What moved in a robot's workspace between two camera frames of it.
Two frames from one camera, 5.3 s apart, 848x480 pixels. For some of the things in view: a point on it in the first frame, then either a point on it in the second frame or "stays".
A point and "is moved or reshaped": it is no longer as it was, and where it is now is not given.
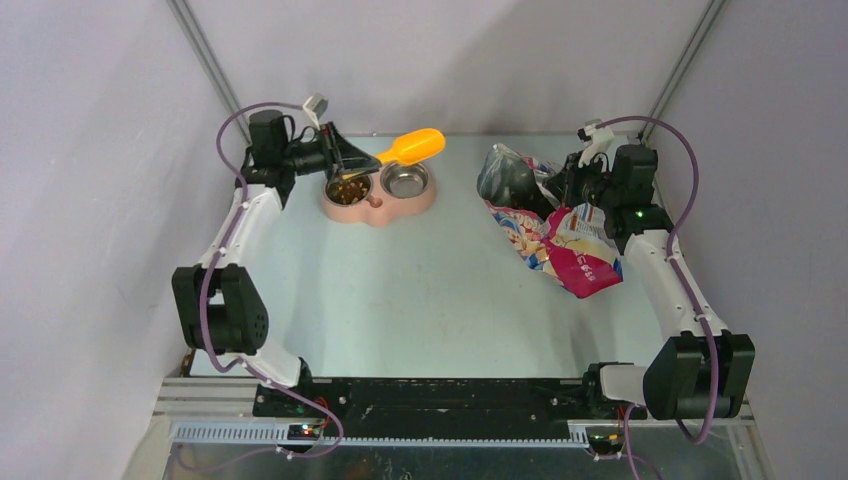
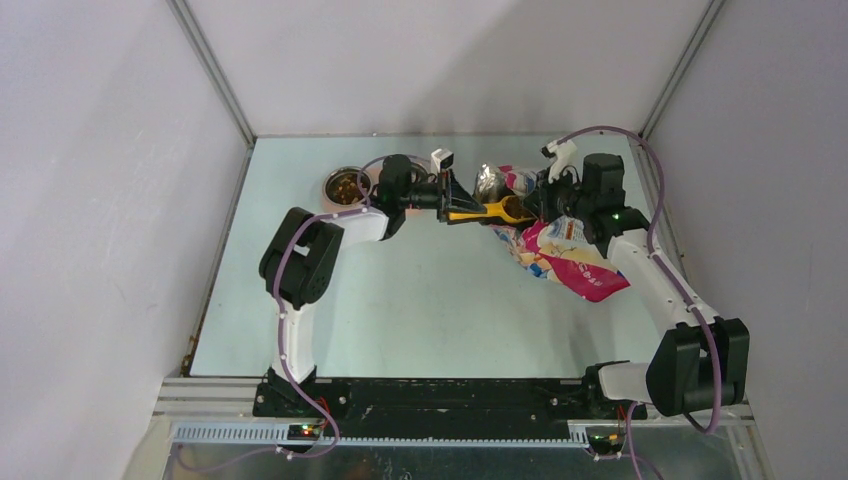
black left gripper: (340, 155) -> (456, 198)
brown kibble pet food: (349, 191) stays
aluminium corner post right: (712, 10) stays
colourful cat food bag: (571, 244) is moved or reshaped
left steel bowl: (350, 191) stays
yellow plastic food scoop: (411, 147) -> (494, 210)
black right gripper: (572, 176) -> (540, 195)
